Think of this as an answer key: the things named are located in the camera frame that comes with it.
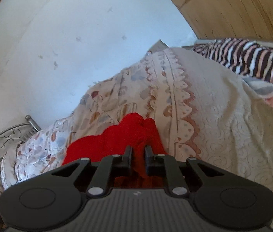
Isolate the red knitted garment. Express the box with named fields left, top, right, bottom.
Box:
left=61, top=112, right=169, bottom=189

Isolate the patterned circle print quilt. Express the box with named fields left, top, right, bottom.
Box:
left=0, top=41, right=273, bottom=232

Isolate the striped bed sheet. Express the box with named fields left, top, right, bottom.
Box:
left=193, top=38, right=273, bottom=84

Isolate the plywood wardrobe panel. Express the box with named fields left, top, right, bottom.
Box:
left=171, top=0, right=273, bottom=41

